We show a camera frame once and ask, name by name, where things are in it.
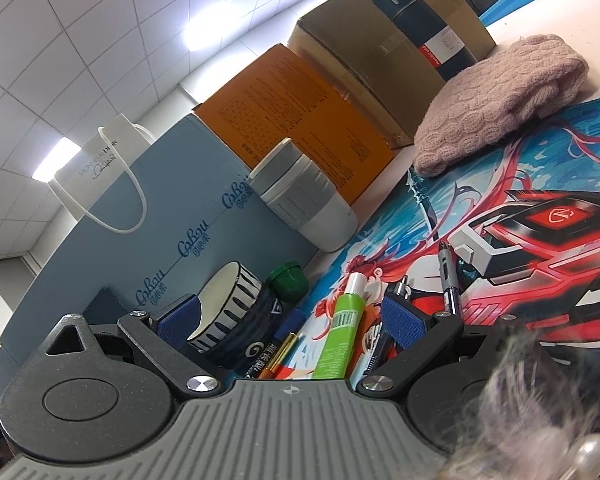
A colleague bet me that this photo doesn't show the large blue cardboard box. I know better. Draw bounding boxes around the large blue cardboard box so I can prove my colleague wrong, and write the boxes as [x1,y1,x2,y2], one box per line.
[0,114,316,395]

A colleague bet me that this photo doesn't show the orange cardboard box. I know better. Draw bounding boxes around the orange cardboard box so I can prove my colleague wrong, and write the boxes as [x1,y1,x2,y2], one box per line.
[194,44,393,204]

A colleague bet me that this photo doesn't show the fluffy pearl hair accessory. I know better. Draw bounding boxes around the fluffy pearl hair accessory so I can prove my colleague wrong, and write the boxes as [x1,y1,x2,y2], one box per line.
[437,334,600,479]

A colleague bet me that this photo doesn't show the green white tube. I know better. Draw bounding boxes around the green white tube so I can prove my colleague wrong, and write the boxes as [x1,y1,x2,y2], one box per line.
[312,273,367,380]

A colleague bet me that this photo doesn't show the white paper gift bag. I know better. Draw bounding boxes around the white paper gift bag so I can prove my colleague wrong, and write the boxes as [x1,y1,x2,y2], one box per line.
[48,114,155,234]

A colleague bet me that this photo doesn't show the colourful anime desk mat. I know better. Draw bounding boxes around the colourful anime desk mat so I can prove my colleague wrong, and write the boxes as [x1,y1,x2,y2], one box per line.
[279,99,600,380]

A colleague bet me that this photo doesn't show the brown cardboard box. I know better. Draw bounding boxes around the brown cardboard box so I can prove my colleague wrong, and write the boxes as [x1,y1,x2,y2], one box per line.
[288,0,495,148]

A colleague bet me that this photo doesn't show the white striped ceramic bowl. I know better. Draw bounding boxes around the white striped ceramic bowl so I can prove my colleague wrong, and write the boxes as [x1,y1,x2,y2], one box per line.
[187,261,262,353]

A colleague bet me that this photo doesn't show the green bottle cap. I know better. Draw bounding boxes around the green bottle cap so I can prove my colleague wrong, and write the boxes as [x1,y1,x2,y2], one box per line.
[265,261,309,304]

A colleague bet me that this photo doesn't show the black marker pen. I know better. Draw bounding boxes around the black marker pen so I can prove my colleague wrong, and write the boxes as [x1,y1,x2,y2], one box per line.
[245,333,298,380]

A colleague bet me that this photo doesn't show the grey white travel cup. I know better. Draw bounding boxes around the grey white travel cup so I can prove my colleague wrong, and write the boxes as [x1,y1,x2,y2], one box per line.
[247,138,358,252]

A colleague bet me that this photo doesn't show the pink knitted hat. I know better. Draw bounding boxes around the pink knitted hat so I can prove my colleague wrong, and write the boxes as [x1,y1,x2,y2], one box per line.
[413,35,588,177]

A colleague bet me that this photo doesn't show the dark blue thermos bottle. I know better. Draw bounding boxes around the dark blue thermos bottle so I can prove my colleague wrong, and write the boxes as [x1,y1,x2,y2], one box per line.
[372,0,477,81]

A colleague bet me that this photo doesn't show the silver black pen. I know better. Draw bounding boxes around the silver black pen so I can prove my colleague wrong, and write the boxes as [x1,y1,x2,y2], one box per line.
[438,240,462,318]

